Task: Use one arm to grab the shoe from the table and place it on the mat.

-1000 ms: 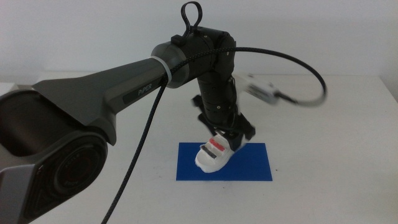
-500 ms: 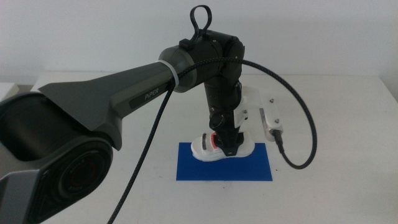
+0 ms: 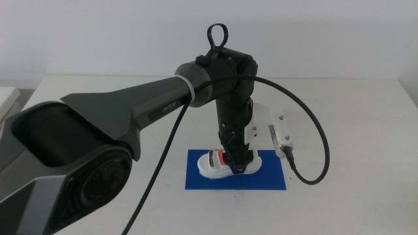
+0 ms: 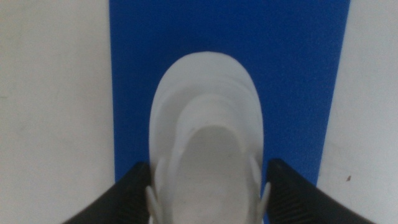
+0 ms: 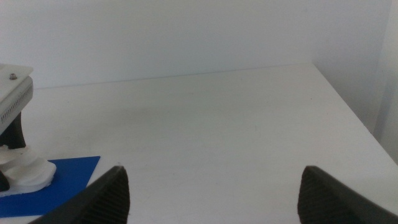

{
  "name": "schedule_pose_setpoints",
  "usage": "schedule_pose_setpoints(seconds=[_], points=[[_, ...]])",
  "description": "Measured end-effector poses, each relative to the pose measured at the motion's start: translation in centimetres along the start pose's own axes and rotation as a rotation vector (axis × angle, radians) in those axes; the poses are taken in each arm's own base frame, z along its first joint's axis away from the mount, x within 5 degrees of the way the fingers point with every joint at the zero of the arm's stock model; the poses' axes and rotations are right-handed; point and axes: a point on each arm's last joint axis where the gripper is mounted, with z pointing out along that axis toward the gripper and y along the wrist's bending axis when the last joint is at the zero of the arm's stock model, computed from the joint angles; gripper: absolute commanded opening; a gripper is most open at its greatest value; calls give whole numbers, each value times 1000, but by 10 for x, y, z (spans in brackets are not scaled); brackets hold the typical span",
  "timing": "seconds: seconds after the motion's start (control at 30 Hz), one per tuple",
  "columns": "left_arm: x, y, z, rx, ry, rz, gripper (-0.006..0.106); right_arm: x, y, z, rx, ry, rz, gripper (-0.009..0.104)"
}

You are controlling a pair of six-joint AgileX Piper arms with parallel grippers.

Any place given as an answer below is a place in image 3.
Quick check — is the white sandal with red strap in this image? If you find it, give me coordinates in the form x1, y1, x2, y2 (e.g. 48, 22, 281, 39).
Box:
197, 148, 263, 180

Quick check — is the white zip tie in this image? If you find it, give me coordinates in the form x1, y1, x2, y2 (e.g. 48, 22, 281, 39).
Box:
174, 74, 197, 102

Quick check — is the blue rectangular mat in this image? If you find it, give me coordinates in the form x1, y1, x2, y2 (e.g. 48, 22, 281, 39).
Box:
185, 149, 287, 191

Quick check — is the black braided cable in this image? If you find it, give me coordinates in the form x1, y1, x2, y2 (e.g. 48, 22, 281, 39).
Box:
121, 74, 330, 235

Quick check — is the black cable loop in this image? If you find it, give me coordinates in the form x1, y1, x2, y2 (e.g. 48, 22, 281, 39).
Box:
206, 23, 229, 58

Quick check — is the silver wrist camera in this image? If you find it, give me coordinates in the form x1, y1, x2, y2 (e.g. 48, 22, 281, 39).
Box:
268, 124, 295, 160

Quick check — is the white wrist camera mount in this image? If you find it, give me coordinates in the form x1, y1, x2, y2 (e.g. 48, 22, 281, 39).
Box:
243, 104, 294, 154

